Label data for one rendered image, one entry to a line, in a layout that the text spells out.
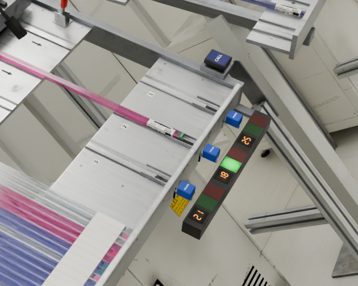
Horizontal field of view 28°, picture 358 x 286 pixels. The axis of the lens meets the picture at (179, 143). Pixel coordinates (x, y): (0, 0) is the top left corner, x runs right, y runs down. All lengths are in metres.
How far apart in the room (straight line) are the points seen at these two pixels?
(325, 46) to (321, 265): 0.73
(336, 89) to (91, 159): 1.29
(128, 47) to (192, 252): 0.54
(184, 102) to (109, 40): 0.26
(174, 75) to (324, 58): 0.96
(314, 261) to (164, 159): 0.92
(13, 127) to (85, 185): 2.13
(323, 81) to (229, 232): 0.81
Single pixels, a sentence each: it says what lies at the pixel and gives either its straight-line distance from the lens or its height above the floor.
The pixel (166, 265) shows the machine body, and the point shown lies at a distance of 1.76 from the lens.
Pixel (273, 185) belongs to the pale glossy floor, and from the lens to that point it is 2.73.
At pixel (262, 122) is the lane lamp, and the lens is 1.54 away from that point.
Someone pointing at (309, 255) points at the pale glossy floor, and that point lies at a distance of 2.27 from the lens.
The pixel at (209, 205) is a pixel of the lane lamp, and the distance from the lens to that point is 1.38.
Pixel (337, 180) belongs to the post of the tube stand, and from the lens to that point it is 1.97.
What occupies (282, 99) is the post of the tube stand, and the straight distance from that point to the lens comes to 1.85.
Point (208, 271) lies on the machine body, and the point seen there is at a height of 0.34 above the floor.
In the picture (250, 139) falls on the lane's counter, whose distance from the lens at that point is 1.50.
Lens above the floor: 1.23
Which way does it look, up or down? 19 degrees down
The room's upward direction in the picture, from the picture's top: 39 degrees counter-clockwise
